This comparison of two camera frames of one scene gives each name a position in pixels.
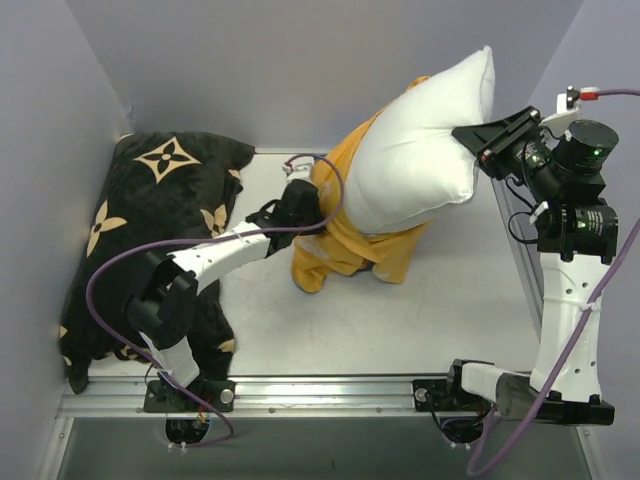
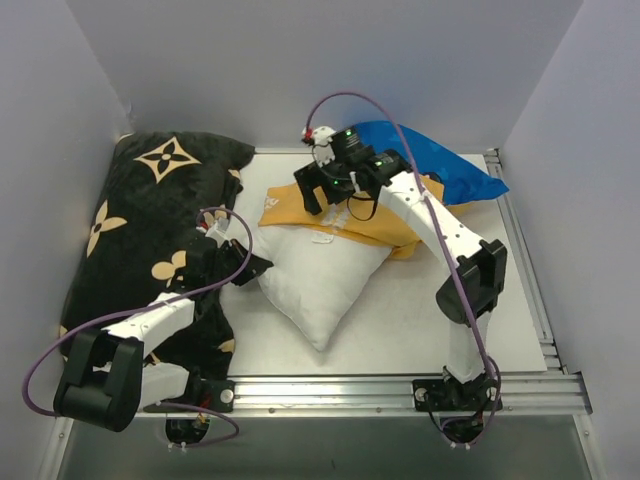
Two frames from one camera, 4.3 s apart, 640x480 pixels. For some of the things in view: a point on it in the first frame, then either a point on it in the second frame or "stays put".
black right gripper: [507, 140] → [308, 181]
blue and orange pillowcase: [341, 245] → [387, 151]
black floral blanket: [159, 185] stays put
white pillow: [405, 163] → [315, 277]
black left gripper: [304, 198] → [239, 257]
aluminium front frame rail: [262, 396] stays put
